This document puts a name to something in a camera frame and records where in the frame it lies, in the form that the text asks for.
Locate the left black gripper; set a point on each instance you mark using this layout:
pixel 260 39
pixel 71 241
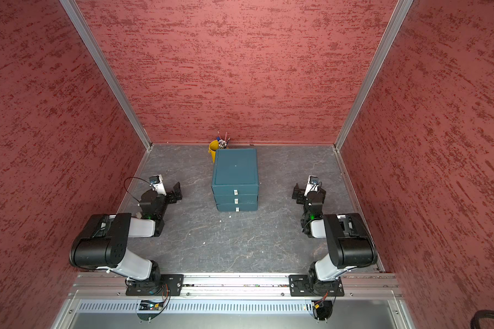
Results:
pixel 171 195

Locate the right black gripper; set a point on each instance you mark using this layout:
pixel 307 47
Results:
pixel 300 200

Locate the teal three-drawer cabinet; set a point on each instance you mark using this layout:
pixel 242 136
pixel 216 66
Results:
pixel 235 182

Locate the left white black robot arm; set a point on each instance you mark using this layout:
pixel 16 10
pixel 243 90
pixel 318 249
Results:
pixel 103 242

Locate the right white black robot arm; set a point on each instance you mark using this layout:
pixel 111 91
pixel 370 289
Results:
pixel 349 244

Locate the yellow pen bucket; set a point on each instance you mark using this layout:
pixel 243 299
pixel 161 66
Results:
pixel 213 148

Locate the pens in bucket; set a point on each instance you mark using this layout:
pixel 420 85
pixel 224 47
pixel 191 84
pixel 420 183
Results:
pixel 223 141

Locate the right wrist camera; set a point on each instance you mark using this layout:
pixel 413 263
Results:
pixel 313 184

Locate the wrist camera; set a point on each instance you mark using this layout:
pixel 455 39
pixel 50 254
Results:
pixel 156 182
pixel 313 184

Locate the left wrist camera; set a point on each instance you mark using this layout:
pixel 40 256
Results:
pixel 156 182

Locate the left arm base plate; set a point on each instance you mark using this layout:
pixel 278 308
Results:
pixel 167 284

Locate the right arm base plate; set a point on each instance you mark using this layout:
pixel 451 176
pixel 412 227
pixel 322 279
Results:
pixel 306 286

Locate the aluminium front rail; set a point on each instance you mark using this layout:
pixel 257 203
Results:
pixel 245 286

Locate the right aluminium corner post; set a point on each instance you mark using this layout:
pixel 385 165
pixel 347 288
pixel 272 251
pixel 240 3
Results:
pixel 391 31

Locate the aluminium corner post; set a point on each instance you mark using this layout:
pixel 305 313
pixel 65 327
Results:
pixel 79 22
pixel 391 31

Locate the left aluminium corner post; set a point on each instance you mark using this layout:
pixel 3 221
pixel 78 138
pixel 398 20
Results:
pixel 79 22

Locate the black cable corner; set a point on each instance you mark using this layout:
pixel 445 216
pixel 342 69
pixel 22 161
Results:
pixel 478 316

